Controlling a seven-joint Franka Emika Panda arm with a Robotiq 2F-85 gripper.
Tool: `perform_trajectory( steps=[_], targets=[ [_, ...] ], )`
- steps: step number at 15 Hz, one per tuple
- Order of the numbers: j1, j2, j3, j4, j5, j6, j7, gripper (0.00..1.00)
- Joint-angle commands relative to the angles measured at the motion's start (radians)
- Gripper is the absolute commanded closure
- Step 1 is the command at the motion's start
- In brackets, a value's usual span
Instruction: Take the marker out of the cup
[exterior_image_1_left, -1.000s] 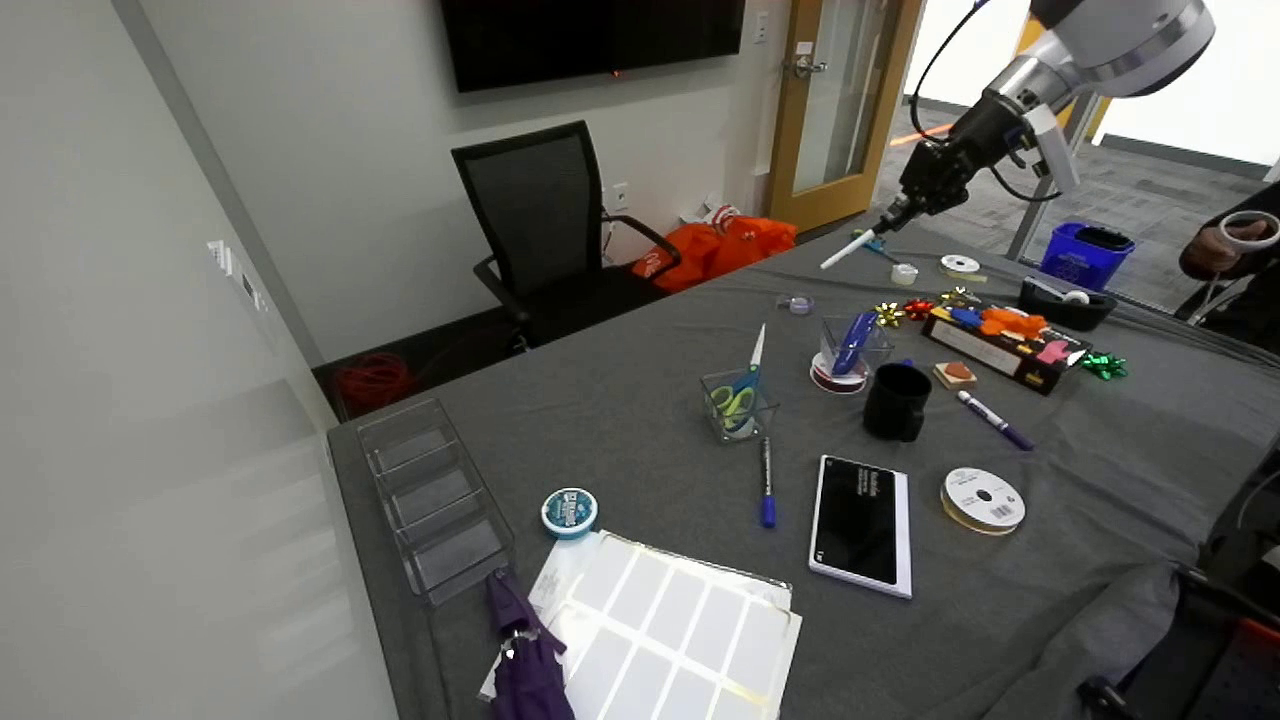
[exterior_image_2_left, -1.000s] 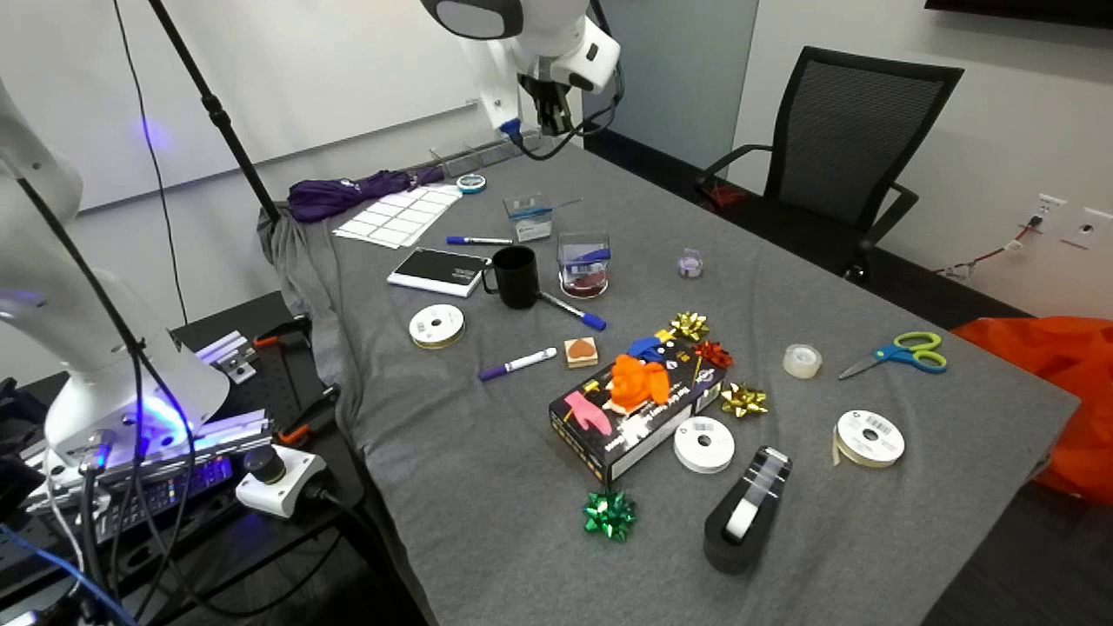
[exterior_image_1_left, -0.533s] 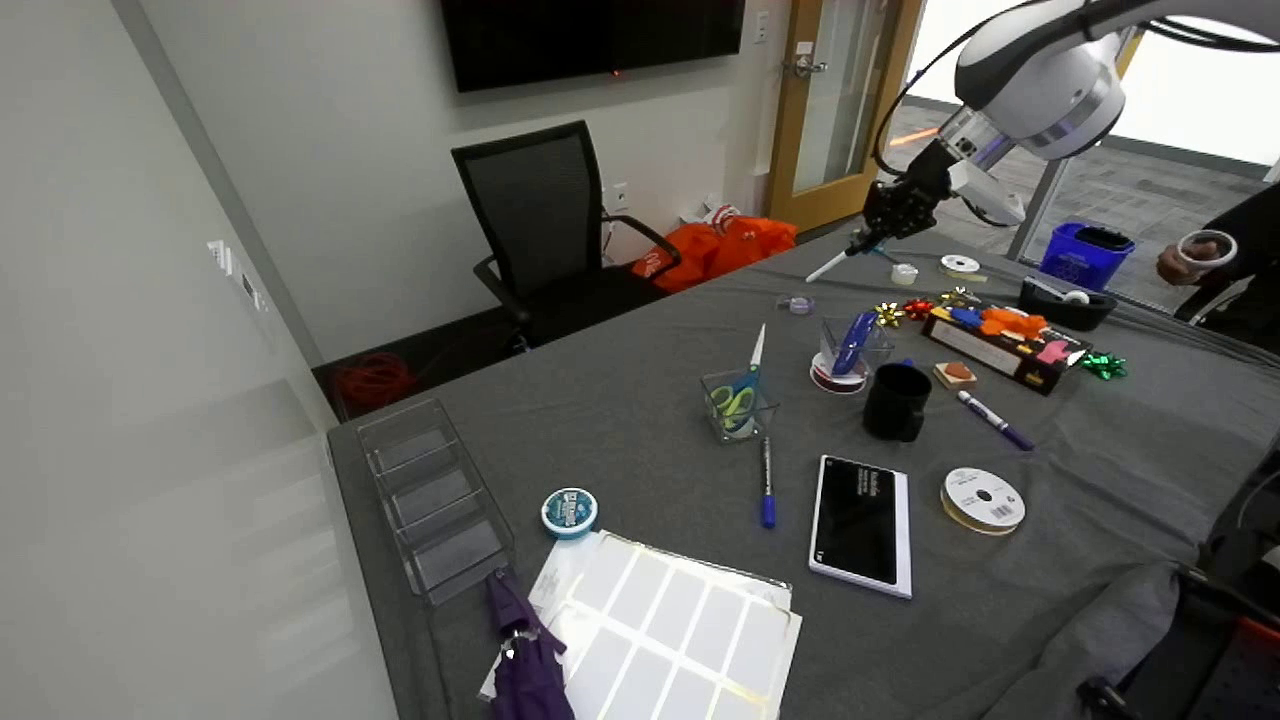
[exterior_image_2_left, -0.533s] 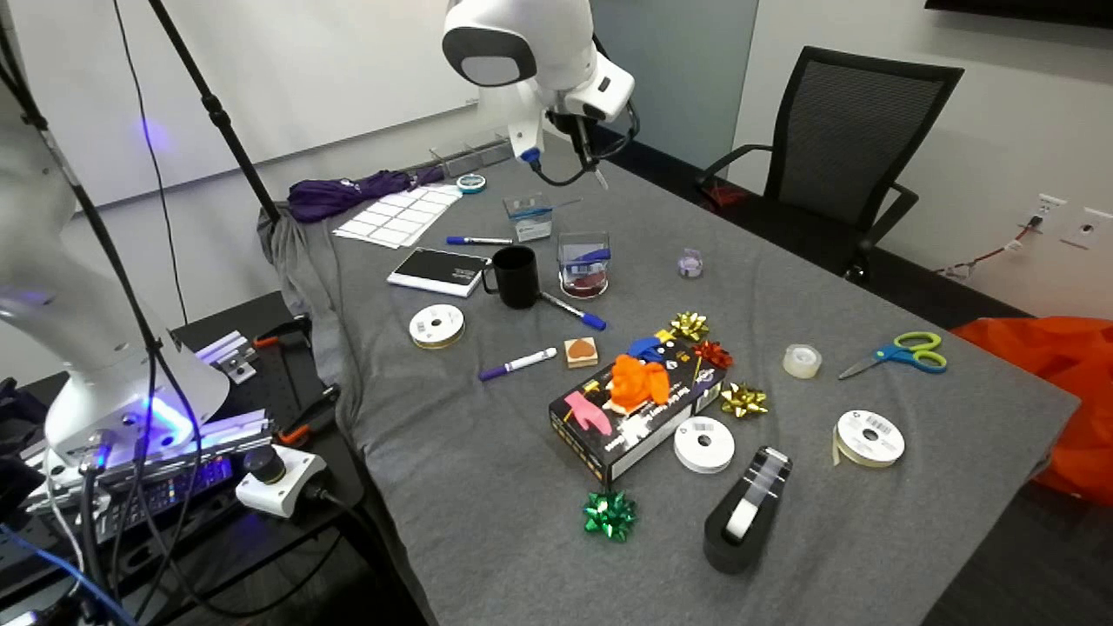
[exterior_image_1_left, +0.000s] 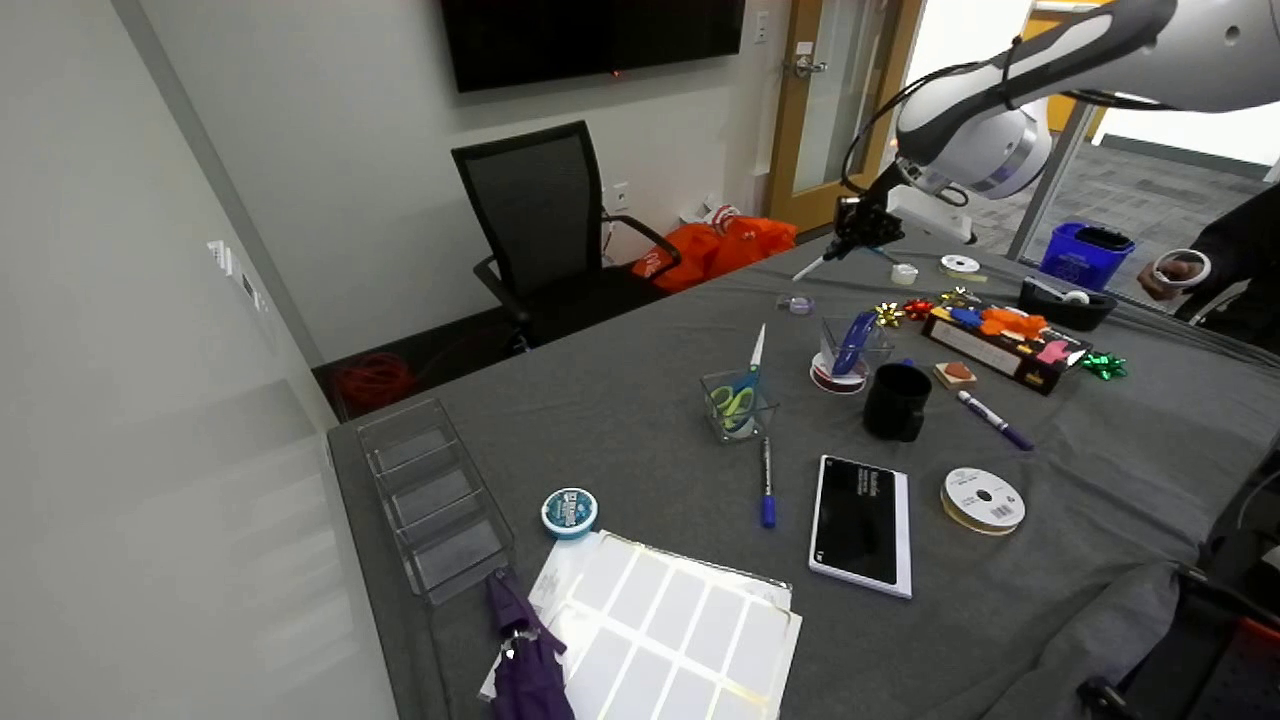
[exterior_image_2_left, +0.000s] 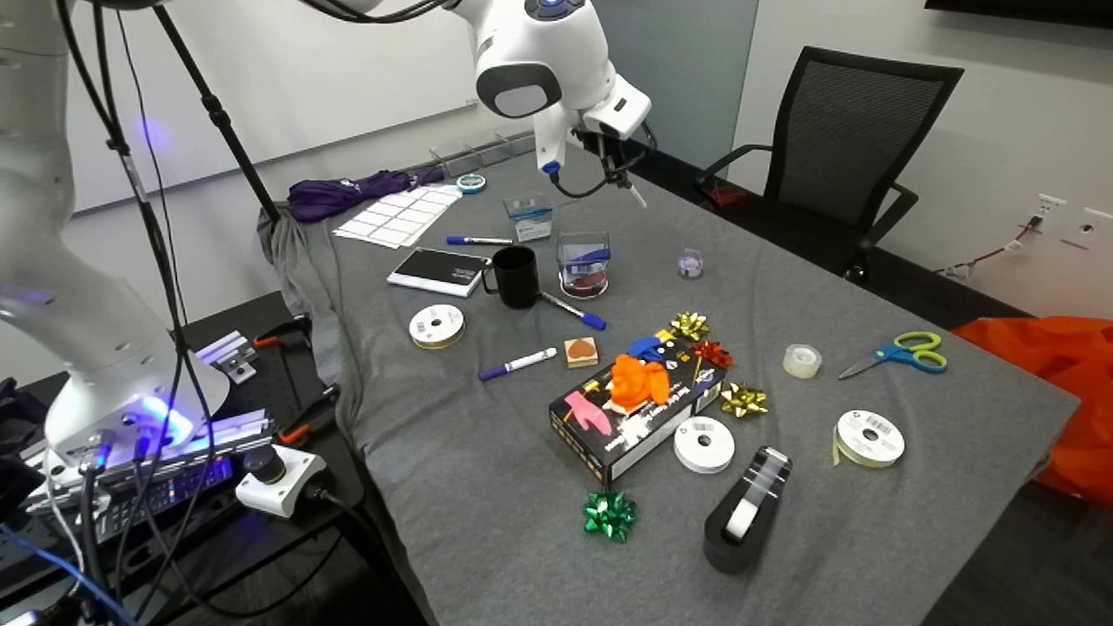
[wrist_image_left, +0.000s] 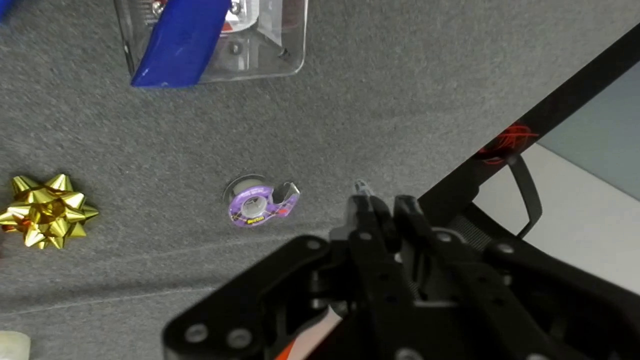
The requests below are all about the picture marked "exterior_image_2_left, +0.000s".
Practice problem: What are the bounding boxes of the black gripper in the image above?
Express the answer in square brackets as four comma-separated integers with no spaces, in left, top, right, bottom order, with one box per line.
[569,120,652,190]

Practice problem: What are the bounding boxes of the clear plastic cup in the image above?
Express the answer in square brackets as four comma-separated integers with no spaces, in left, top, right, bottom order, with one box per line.
[557,234,616,304]

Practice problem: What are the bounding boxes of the purple capped white marker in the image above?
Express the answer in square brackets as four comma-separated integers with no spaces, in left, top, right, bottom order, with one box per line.
[477,343,564,386]

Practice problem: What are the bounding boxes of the clear plastic container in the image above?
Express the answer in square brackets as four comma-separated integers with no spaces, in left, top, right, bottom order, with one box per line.
[505,196,557,246]

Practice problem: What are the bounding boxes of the small clear jar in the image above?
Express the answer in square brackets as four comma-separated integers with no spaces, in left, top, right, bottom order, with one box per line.
[674,244,708,286]

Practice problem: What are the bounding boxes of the black mug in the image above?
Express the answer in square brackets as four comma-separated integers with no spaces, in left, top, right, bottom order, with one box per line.
[481,244,542,314]

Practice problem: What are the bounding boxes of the gold gift bow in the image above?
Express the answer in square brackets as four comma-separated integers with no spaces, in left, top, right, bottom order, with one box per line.
[715,379,772,426]
[652,305,714,351]

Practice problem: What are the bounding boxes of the small wooden block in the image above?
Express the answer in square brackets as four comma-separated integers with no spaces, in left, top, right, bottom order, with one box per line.
[558,334,606,371]

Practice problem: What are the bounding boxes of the red gift bow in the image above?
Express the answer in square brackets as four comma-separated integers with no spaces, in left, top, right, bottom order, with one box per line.
[688,339,738,377]

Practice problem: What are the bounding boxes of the black notebook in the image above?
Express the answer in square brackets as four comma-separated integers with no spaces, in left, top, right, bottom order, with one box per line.
[387,246,490,304]

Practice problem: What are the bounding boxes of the orange gift bow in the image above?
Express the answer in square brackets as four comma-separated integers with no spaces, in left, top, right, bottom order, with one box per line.
[606,351,679,417]

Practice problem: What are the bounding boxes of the black mesh office chair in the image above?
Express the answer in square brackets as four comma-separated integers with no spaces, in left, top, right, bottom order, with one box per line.
[691,42,966,286]

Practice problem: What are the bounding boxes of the white label sheet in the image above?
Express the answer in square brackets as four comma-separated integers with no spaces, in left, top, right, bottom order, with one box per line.
[331,180,464,253]

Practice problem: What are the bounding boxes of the white ribbon spool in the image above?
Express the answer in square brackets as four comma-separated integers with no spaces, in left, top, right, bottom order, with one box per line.
[826,402,911,472]
[670,413,742,479]
[403,299,468,351]

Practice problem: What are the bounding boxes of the pink gift bow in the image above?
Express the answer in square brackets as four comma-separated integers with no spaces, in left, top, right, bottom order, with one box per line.
[558,390,616,442]

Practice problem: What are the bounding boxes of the clear tape roll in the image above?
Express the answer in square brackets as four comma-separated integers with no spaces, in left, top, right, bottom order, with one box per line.
[777,341,826,386]

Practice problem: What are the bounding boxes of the black printed gift box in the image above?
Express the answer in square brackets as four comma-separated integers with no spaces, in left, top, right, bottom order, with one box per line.
[546,347,733,489]

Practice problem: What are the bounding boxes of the purple cloth bundle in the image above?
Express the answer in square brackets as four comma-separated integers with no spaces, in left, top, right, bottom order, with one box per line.
[284,162,451,226]

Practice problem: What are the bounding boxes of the white whiteboard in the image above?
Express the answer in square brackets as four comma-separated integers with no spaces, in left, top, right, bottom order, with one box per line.
[62,0,483,219]

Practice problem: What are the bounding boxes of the grey table cloth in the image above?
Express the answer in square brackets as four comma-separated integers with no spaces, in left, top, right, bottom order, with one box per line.
[253,126,1085,626]

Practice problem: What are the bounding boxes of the green gift bow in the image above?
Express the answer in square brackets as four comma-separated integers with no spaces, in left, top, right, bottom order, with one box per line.
[578,486,642,547]

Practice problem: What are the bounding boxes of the black tape dispenser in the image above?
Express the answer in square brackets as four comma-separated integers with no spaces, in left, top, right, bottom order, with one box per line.
[700,442,795,576]

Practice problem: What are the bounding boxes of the black tripod pole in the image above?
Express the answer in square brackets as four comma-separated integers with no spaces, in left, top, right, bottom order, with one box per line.
[149,0,284,226]

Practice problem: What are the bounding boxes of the silver metal clamp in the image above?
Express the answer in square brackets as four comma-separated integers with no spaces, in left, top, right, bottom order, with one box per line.
[191,326,260,386]

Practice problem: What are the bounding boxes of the white emergency stop box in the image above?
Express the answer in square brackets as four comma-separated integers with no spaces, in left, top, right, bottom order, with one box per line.
[234,442,331,522]

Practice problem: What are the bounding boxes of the orange plastic bag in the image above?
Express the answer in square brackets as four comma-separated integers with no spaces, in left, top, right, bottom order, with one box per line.
[954,314,1113,510]

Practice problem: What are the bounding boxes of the blue green handled scissors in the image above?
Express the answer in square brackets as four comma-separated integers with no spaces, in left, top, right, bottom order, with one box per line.
[834,326,954,386]

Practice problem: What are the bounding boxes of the orange handled clamp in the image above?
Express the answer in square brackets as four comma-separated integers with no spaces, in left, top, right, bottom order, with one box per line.
[270,386,345,450]

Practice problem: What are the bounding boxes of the black wall screen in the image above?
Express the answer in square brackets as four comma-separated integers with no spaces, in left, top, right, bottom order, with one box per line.
[922,0,1113,34]

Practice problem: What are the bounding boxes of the white wall outlet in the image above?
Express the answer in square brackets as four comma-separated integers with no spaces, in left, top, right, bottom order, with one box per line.
[1027,187,1113,253]

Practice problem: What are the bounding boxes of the thin black hanging cable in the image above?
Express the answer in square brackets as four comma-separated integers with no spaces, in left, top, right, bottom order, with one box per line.
[110,0,191,329]

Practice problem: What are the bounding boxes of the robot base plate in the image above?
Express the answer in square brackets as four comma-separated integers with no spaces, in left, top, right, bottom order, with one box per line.
[16,402,284,548]

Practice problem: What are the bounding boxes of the blue cable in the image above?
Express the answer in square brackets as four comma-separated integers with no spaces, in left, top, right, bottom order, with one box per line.
[0,522,136,626]

